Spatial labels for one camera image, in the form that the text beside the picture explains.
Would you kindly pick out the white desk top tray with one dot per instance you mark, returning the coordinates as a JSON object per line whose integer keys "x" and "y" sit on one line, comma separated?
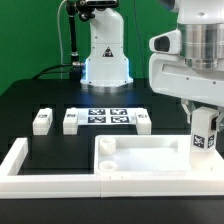
{"x": 151, "y": 153}

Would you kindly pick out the tag marker plate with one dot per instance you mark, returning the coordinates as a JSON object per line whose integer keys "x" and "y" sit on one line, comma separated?
{"x": 106, "y": 116}

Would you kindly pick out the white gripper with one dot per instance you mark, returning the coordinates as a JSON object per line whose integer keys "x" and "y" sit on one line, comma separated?
{"x": 169, "y": 75}

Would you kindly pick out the white U-shaped fence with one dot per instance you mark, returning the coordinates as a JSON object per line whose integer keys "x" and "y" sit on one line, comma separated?
{"x": 102, "y": 184}

